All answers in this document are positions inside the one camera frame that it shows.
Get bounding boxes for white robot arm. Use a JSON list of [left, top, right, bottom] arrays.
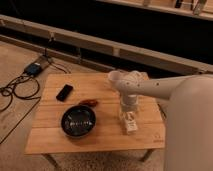
[[108, 70, 213, 171]]

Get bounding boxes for wooden folding table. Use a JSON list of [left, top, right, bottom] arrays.
[[25, 73, 165, 154]]

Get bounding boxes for long wooden wall rail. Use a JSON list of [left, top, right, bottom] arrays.
[[0, 14, 213, 74]]

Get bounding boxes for black rectangular remote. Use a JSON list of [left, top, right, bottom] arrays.
[[56, 85, 73, 101]]

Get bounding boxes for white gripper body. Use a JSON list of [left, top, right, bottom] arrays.
[[119, 94, 138, 120]]

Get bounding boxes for black ceramic bowl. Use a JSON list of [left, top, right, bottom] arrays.
[[61, 105, 96, 138]]

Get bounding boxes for brown dried food piece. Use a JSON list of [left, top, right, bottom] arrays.
[[79, 99, 98, 107]]

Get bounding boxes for black power adapter box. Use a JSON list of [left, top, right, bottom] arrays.
[[24, 56, 49, 76]]

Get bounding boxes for black floor cable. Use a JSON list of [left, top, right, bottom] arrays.
[[0, 74, 42, 145]]

